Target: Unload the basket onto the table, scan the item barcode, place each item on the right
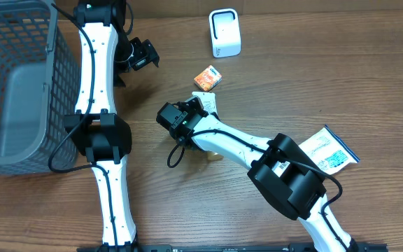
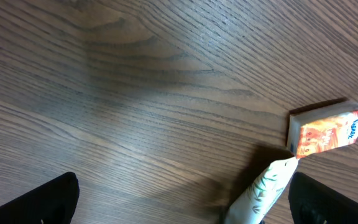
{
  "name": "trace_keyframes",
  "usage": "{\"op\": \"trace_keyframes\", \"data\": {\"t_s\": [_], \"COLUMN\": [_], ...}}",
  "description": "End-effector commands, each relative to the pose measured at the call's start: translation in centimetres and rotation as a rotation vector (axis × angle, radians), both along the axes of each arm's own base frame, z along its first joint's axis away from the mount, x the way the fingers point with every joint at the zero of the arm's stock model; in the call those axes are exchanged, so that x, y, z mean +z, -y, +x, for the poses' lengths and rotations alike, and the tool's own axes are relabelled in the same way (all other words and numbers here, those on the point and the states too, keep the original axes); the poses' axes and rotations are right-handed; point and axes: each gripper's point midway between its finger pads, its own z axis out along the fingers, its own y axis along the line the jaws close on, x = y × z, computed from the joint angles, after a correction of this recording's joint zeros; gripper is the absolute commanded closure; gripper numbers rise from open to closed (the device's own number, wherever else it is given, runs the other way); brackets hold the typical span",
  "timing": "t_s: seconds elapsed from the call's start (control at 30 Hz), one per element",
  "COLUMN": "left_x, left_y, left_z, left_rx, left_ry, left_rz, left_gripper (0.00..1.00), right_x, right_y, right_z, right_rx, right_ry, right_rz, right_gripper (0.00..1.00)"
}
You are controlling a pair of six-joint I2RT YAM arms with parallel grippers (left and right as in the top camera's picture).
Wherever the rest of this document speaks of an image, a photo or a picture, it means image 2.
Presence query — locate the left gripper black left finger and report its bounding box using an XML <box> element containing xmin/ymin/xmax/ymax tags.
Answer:
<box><xmin>0</xmin><ymin>172</ymin><xmax>80</xmax><ymax>224</ymax></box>

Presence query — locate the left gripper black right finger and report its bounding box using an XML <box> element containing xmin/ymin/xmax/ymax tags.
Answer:
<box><xmin>288</xmin><ymin>172</ymin><xmax>358</xmax><ymax>224</ymax></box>

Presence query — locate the white Pantene conditioner tube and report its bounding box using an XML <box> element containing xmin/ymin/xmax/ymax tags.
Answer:
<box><xmin>224</xmin><ymin>157</ymin><xmax>299</xmax><ymax>224</ymax></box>

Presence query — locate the small orange snack packet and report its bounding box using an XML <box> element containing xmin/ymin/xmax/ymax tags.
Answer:
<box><xmin>287</xmin><ymin>101</ymin><xmax>358</xmax><ymax>159</ymax></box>

